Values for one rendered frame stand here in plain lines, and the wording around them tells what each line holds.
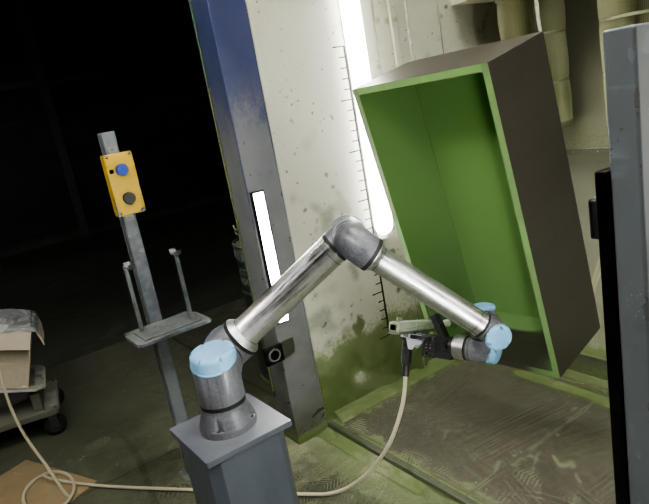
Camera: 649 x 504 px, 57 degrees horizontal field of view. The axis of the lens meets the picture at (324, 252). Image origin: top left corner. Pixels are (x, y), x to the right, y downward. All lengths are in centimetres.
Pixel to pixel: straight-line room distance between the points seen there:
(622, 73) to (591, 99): 264
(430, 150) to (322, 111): 58
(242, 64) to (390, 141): 73
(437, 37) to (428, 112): 91
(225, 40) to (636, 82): 200
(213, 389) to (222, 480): 28
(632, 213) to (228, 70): 200
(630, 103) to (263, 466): 153
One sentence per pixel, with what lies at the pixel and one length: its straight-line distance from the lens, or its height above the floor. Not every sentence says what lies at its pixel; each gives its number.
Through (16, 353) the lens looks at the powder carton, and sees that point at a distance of 386.
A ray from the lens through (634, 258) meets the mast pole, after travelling 105.
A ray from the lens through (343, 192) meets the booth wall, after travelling 300.
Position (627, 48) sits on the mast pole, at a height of 161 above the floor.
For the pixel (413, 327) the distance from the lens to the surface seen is 236.
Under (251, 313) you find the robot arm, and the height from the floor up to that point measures 96.
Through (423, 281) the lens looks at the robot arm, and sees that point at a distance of 194.
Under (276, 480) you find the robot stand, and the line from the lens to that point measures 210.
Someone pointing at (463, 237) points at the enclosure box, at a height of 90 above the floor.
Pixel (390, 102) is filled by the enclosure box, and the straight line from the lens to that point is 252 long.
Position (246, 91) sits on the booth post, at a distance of 274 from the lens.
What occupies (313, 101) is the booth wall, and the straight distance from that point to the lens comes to 291.
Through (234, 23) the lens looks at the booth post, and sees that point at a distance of 276.
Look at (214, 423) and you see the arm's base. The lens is 202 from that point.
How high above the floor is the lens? 162
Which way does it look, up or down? 14 degrees down
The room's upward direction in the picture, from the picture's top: 10 degrees counter-clockwise
